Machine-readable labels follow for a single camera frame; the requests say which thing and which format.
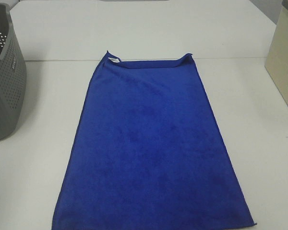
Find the blue towel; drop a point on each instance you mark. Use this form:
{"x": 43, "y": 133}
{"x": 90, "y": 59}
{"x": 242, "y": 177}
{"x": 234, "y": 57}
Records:
{"x": 148, "y": 154}

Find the grey perforated laundry basket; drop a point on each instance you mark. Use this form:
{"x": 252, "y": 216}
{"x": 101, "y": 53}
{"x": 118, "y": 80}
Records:
{"x": 13, "y": 75}

